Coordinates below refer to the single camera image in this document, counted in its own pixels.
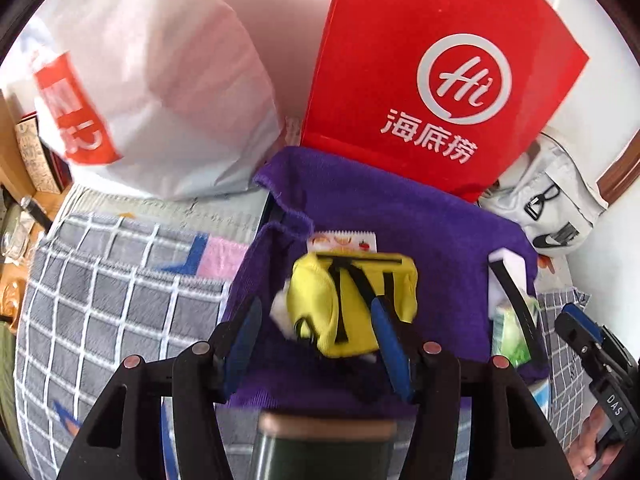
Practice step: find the white plastic shopping bag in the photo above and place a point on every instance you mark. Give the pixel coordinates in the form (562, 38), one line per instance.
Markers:
(165, 75)

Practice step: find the red paper bag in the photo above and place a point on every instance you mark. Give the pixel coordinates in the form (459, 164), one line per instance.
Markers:
(400, 35)

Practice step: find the light green tissue packet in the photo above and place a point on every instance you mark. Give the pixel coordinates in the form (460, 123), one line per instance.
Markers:
(507, 335)

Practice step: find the dark green tin box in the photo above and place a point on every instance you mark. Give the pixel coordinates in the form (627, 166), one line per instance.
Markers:
(325, 450)

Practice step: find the person's right hand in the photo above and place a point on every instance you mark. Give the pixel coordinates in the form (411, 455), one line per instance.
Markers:
(587, 445)

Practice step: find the wooden bedside table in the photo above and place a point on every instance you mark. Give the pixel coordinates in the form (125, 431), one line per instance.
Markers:
(15, 200)

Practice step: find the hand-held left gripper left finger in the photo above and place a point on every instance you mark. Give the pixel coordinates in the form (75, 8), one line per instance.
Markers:
(245, 340)

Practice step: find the patterned book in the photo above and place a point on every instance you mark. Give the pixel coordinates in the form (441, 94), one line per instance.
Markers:
(35, 155)

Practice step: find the white gloves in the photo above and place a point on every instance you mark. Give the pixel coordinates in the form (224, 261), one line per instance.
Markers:
(505, 265)

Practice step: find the wooden door frame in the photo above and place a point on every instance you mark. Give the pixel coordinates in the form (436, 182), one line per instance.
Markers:
(622, 170)

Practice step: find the grey checked blanket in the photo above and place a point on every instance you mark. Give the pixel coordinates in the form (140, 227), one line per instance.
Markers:
(100, 310)

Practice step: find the yellow pouch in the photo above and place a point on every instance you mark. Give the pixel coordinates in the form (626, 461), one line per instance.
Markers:
(320, 300)

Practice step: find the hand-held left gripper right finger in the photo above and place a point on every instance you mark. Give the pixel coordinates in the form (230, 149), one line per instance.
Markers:
(392, 350)

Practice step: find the purple towel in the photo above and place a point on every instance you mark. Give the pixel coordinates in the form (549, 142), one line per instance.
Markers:
(425, 230)

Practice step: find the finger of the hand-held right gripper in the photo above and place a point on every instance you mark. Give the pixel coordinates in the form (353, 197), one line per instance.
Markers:
(577, 327)

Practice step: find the orange print wipe packet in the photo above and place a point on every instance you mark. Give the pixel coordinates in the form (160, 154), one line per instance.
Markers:
(340, 241)

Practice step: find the blue tissue pack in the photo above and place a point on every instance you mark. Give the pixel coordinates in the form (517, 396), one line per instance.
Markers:
(540, 397)

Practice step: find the grey waist bag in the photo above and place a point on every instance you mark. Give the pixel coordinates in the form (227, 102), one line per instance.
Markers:
(560, 195)

